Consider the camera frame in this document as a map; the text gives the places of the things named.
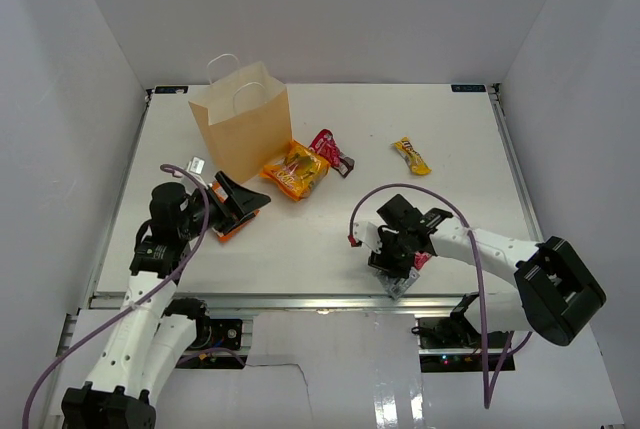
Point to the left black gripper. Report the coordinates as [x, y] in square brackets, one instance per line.
[244, 200]

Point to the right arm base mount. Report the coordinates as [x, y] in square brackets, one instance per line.
[446, 347]

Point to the pink candy packet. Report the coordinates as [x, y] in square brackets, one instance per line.
[420, 259]

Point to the large yellow snack bag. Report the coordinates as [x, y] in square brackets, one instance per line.
[298, 172]

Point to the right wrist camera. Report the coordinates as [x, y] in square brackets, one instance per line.
[365, 234]

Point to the orange snack packet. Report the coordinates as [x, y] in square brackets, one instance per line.
[222, 196]

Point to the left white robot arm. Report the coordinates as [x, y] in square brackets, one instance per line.
[154, 328]

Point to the brown paper bag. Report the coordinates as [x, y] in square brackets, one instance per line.
[244, 120]

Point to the white front cover panel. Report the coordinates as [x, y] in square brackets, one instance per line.
[361, 370]

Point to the yellow M&M packet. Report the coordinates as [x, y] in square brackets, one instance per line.
[412, 158]

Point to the red candy packet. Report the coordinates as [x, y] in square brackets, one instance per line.
[324, 145]

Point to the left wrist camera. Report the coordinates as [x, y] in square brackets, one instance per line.
[195, 168]

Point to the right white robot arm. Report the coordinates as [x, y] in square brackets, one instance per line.
[554, 295]

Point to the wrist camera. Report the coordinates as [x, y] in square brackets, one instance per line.
[195, 168]
[365, 234]

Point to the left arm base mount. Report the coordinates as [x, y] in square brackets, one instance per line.
[222, 333]

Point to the silver foil packet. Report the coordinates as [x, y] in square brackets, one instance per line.
[396, 287]

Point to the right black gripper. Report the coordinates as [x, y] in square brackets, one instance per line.
[385, 263]

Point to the aluminium table rail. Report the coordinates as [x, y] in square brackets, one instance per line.
[259, 302]

